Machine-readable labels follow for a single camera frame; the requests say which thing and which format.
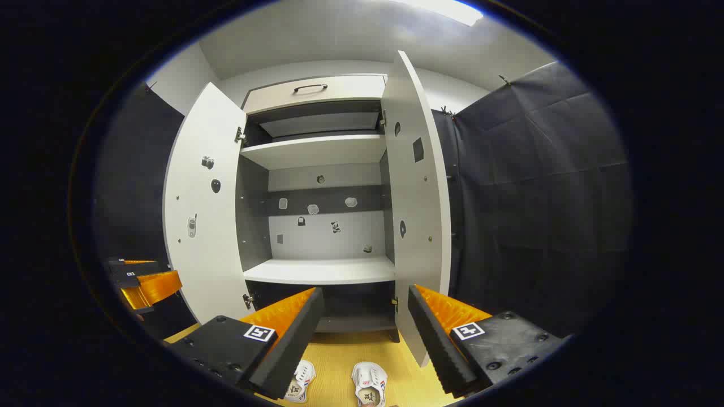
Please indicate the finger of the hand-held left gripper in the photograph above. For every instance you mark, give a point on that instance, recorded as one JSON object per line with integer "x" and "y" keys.
{"x": 141, "y": 265}
{"x": 158, "y": 285}

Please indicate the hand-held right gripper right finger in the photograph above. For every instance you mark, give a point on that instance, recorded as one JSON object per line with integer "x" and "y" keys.
{"x": 435, "y": 345}

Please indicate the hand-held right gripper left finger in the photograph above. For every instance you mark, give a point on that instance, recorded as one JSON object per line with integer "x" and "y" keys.
{"x": 294, "y": 345}

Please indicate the white canvas shoe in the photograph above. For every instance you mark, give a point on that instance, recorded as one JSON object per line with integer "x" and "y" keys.
{"x": 369, "y": 381}
{"x": 300, "y": 384}

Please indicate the white cabinet door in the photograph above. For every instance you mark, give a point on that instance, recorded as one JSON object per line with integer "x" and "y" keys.
{"x": 418, "y": 198}
{"x": 198, "y": 169}

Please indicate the white cabinet drawer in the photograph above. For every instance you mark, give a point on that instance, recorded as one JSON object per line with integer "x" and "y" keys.
{"x": 339, "y": 90}

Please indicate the black backdrop cloth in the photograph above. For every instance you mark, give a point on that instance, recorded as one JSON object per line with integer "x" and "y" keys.
{"x": 537, "y": 198}

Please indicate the ceiling light panel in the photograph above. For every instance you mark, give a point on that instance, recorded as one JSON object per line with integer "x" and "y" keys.
{"x": 447, "y": 10}

